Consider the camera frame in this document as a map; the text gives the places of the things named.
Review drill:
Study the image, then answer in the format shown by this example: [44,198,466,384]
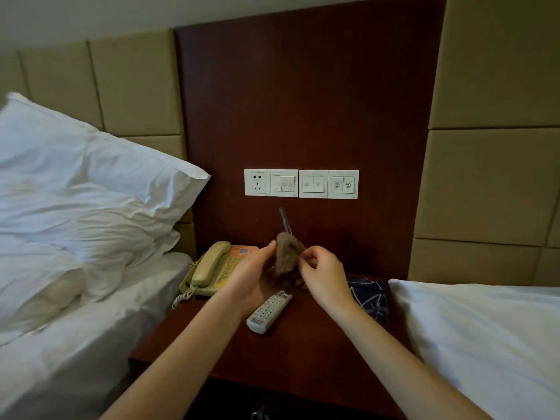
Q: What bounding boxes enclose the person's right hand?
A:
[296,246,362,322]

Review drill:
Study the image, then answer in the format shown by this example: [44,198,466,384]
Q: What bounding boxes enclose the person's left hand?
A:
[216,240,278,320]

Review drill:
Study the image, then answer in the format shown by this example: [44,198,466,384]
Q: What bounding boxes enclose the yellow corded telephone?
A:
[178,240,261,298]

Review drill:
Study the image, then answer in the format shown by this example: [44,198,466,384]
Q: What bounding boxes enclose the white remote control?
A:
[246,290,294,335]

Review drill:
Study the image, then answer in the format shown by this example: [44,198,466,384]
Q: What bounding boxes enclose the brown cleaning cloth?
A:
[264,231,309,293]

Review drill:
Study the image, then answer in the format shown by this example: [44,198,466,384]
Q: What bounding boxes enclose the dark blue scribbled pouch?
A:
[346,276,391,331]

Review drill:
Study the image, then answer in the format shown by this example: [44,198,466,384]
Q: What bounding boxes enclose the beige telephone cord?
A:
[171,286,198,310]

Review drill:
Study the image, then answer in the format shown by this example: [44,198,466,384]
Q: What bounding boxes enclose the person's right forearm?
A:
[337,301,495,420]

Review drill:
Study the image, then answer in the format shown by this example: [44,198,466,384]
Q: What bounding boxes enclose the person's left forearm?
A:
[98,295,246,420]

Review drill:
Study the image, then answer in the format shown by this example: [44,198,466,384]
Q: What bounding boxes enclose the dark wooden nightstand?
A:
[127,273,414,420]

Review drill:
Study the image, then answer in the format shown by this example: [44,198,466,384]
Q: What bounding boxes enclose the white bed cover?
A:
[388,278,560,420]

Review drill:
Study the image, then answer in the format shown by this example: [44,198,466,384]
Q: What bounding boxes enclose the white bed sheet mattress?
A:
[0,251,194,420]

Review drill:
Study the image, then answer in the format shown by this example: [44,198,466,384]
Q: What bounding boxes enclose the crumpled white pillow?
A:
[0,183,181,328]

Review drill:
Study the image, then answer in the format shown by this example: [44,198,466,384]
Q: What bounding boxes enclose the smooth white pillow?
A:
[0,91,212,228]

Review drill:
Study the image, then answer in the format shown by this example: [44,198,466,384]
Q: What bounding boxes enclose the beige padded headboard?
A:
[407,0,560,288]

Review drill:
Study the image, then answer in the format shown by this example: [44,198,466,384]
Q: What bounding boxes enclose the white four-button switch panel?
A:
[298,169,361,201]

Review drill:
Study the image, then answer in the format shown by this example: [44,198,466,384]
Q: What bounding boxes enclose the white socket and switch panel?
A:
[244,168,300,198]

